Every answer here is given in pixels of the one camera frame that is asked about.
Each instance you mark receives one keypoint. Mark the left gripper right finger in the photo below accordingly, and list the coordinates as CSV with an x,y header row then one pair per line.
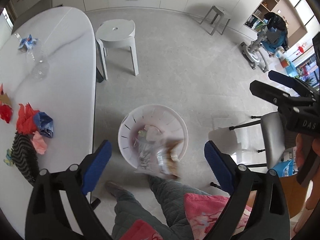
x,y
269,217

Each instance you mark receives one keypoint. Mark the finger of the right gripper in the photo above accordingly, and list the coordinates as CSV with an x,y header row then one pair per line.
x,y
299,86
306,98

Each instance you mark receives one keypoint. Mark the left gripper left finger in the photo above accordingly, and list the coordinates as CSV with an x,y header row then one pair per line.
x,y
46,217

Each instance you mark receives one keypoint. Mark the black foam fruit net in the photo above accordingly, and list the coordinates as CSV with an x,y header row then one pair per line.
x,y
24,156

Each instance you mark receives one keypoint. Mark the pink paper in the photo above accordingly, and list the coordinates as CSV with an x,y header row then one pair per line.
x,y
38,143

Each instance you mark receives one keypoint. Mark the dark blue wrapper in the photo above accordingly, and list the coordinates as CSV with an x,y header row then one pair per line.
x,y
44,124

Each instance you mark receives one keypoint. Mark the red paper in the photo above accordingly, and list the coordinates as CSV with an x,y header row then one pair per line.
x,y
25,124

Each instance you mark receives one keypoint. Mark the orange red snack packet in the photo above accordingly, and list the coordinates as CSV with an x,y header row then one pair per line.
x,y
5,111

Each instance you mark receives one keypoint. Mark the clear printed plastic bag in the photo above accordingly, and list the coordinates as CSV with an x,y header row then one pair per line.
x,y
158,158

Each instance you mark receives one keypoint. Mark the brown cardboard piece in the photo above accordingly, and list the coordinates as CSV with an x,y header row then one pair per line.
x,y
5,100

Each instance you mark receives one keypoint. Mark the clear plastic bottle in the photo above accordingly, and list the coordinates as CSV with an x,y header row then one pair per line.
x,y
37,61

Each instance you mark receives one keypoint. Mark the blue snack wrapper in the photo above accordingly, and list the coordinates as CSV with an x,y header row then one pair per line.
x,y
27,43

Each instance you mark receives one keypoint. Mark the white plastic trash basket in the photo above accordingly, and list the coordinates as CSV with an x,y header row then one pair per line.
x,y
151,124

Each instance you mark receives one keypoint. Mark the person's right hand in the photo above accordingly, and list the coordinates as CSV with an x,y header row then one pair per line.
x,y
308,165

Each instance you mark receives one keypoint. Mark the grey black metal chair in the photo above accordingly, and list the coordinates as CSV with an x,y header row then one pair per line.
x,y
261,143

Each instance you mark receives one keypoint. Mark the grey exercise machine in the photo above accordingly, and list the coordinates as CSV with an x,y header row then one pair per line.
x,y
252,51

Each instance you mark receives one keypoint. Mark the pink floral jacket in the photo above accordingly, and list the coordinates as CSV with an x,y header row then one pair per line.
x,y
201,211

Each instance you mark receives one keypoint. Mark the wooden open bookshelf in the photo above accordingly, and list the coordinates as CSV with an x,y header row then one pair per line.
x,y
288,10

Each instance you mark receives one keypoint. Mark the grey metal step stool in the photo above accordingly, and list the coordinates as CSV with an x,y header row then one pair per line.
x,y
220,13

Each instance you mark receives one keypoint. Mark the white round plastic stool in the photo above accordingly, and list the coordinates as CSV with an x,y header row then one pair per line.
x,y
118,33

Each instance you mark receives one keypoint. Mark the grey dining chair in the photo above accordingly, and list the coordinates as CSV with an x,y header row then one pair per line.
x,y
39,7

